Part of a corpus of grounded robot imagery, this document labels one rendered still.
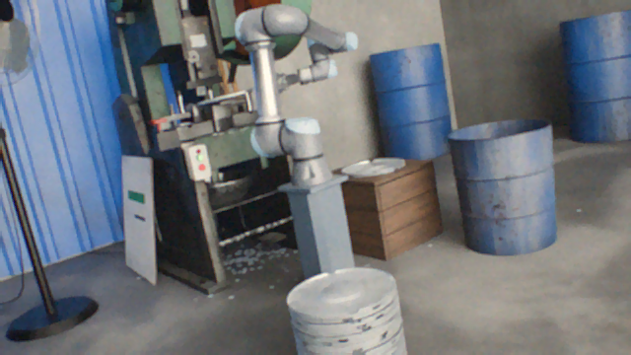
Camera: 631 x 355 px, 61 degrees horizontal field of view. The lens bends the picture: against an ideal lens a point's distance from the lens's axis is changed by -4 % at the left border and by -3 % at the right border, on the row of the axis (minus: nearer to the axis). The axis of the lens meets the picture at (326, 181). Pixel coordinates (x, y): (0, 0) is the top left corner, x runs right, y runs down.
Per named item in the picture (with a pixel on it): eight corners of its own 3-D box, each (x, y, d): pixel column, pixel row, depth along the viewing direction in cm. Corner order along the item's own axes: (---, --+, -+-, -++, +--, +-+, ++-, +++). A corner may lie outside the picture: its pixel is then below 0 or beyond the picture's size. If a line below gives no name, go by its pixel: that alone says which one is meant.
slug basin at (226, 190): (270, 191, 265) (266, 171, 263) (208, 212, 245) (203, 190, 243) (236, 187, 292) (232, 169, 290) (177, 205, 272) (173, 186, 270)
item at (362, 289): (380, 262, 161) (379, 260, 161) (410, 300, 133) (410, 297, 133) (283, 285, 157) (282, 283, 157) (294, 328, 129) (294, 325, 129)
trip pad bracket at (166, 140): (187, 173, 228) (177, 126, 225) (167, 178, 223) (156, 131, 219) (181, 172, 233) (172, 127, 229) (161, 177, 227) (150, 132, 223)
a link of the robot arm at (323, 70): (332, 56, 237) (337, 75, 240) (308, 62, 237) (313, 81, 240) (333, 57, 229) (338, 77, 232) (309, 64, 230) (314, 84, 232)
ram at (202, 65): (224, 75, 251) (211, 10, 245) (195, 80, 242) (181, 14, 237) (207, 79, 265) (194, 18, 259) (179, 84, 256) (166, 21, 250)
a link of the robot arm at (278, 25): (289, -7, 184) (359, 29, 225) (263, 0, 190) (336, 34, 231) (289, 27, 184) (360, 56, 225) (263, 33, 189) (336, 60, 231)
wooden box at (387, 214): (443, 232, 256) (433, 160, 249) (386, 260, 233) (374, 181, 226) (384, 223, 287) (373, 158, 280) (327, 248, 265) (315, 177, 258)
